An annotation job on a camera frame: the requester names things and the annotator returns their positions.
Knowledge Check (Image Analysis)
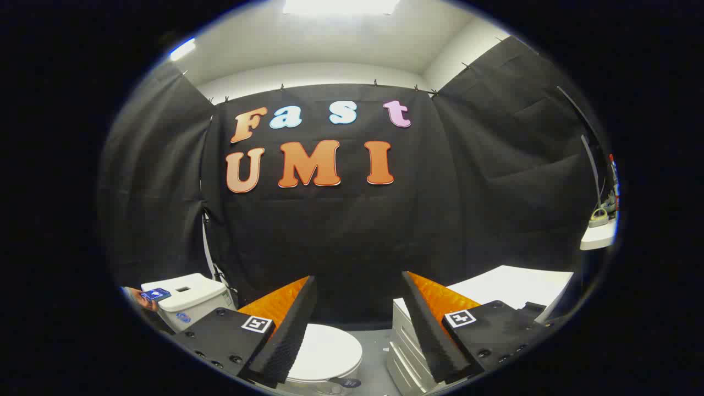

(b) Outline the black backdrop cloth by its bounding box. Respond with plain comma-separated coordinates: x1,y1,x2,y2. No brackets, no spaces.
98,36,606,331

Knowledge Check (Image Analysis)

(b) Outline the white toilet bowl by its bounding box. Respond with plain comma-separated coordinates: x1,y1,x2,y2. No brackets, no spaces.
275,363,364,395

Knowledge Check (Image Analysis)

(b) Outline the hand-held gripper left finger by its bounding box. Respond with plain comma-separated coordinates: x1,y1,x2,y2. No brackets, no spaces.
170,275,318,389

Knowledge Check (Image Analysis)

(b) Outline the white drawer cabinet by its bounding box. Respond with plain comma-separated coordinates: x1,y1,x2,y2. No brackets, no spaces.
387,265,574,395

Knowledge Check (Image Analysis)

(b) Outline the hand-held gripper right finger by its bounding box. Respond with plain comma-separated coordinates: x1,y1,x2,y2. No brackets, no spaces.
400,271,556,386

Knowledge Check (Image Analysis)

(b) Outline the white shelf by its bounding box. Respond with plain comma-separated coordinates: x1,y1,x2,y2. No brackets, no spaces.
580,222,618,251

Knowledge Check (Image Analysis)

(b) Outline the white toilet tank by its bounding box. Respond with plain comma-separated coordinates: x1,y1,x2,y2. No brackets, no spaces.
141,273,236,334

